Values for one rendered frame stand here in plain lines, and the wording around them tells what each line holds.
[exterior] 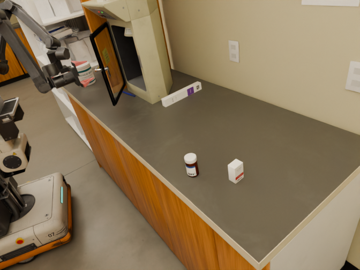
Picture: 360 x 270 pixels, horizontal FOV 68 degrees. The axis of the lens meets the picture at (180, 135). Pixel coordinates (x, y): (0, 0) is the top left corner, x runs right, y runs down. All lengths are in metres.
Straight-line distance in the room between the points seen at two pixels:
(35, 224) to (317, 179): 1.80
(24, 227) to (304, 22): 2.06
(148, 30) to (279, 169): 0.95
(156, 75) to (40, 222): 1.30
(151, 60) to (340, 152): 1.01
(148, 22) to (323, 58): 0.84
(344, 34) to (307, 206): 0.64
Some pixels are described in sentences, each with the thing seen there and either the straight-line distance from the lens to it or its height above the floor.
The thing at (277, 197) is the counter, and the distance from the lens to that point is 0.96.
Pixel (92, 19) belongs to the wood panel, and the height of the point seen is 1.41.
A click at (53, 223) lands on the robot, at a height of 0.27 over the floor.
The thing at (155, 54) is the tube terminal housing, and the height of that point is 1.21.
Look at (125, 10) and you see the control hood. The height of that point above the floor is 1.46.
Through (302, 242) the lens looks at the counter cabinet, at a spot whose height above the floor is 0.82.
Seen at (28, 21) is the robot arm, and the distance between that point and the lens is 1.97.
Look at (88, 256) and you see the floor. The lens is 2.18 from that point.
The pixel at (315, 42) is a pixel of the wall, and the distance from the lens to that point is 1.26.
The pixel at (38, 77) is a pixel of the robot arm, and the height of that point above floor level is 1.25.
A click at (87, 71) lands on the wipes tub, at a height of 1.04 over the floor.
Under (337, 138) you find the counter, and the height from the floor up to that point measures 0.94.
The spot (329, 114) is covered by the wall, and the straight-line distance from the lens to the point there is 1.34.
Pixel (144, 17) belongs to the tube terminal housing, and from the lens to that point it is 1.49.
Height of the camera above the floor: 1.66
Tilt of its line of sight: 34 degrees down
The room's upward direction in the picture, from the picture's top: 11 degrees counter-clockwise
